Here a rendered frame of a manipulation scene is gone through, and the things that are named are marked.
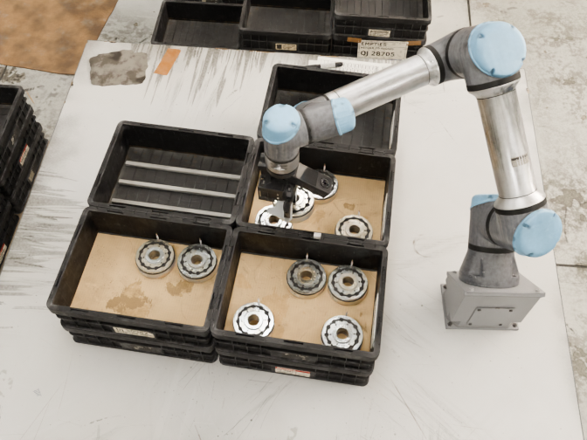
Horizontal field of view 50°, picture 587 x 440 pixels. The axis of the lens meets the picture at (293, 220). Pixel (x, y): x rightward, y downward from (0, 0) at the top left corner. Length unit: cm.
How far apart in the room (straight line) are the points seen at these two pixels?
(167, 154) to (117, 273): 41
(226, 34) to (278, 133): 189
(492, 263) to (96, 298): 101
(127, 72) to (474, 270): 138
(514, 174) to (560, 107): 194
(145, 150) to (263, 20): 124
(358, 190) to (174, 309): 62
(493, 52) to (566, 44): 236
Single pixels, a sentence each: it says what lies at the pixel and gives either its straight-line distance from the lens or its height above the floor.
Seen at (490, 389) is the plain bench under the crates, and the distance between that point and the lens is 176.
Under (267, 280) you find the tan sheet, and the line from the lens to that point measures 165.
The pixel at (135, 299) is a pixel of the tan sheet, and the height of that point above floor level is 83.
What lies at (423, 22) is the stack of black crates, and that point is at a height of 58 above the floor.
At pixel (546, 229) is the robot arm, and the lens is 152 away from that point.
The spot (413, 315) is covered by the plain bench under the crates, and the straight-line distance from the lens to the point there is 179.
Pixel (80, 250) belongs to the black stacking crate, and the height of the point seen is 89.
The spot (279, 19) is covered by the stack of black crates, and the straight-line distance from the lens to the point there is 300.
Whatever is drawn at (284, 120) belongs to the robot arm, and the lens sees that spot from 125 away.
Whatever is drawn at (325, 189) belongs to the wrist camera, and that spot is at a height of 115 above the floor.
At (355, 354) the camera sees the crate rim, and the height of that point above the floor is 93.
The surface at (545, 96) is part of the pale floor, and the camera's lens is 343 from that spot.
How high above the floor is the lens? 231
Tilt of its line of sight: 58 degrees down
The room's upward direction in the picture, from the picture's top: 1 degrees clockwise
